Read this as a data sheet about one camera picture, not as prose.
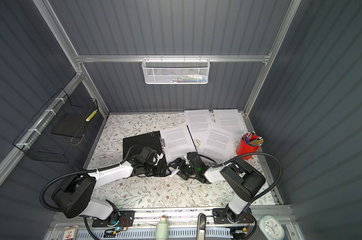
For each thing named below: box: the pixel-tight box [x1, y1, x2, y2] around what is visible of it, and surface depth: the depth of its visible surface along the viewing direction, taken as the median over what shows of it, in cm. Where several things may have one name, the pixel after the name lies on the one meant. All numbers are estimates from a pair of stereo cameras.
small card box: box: [62, 225, 79, 240], surface depth 71 cm
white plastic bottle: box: [155, 214, 169, 240], surface depth 66 cm
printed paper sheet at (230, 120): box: [208, 108, 249, 141], surface depth 118 cm
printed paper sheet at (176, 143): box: [160, 125, 197, 165], surface depth 104 cm
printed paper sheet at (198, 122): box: [184, 109, 216, 141], surface depth 118 cm
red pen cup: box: [236, 131, 264, 160], surface depth 90 cm
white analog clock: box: [258, 215, 285, 240], surface depth 70 cm
